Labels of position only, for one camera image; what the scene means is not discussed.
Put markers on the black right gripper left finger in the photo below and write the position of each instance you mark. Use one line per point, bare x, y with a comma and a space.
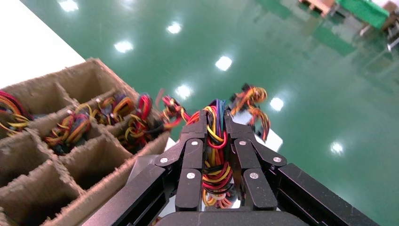
190, 187

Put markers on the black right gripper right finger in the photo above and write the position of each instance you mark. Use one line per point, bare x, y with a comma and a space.
258, 190

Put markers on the brown cardboard divider box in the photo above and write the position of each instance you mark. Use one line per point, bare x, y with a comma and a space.
93, 162

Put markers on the wooden pallet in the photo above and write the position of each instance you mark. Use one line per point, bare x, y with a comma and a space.
318, 4

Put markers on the grey metal cart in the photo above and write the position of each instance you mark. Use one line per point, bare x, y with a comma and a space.
392, 37

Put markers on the green table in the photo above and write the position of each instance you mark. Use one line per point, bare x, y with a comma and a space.
364, 11

